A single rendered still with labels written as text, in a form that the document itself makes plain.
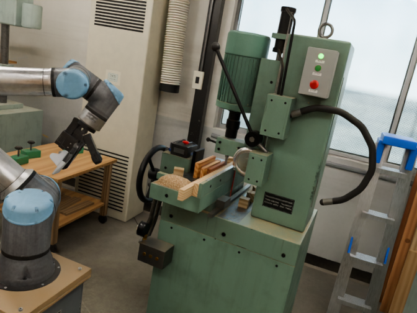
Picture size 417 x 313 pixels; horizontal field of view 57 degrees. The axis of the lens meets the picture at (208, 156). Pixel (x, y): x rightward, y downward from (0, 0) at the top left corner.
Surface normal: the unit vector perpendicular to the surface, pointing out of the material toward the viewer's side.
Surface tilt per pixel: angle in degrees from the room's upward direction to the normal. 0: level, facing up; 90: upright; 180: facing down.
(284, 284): 90
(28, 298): 1
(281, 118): 90
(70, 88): 90
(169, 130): 90
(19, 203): 5
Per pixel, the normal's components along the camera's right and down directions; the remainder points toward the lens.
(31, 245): 0.53, 0.31
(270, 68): -0.39, 0.17
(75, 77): 0.31, 0.28
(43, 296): 0.18, -0.95
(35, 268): 0.72, -0.04
